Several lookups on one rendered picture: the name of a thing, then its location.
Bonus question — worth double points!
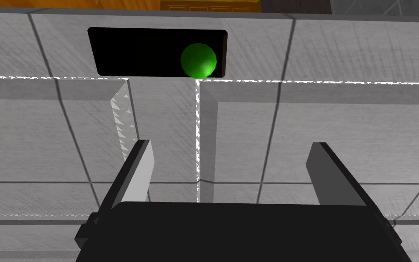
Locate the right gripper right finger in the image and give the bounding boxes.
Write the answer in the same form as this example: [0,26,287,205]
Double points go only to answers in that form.
[305,141,382,210]

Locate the yellow wooden cabinet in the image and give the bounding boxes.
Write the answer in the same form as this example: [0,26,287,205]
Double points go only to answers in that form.
[160,0,263,13]

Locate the green ball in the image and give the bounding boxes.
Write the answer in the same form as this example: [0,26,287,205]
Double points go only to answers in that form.
[180,43,217,80]

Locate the black flat slab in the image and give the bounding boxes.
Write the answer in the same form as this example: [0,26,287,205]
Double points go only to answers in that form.
[87,27,228,79]

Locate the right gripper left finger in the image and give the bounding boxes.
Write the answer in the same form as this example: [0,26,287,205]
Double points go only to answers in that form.
[99,139,155,212]

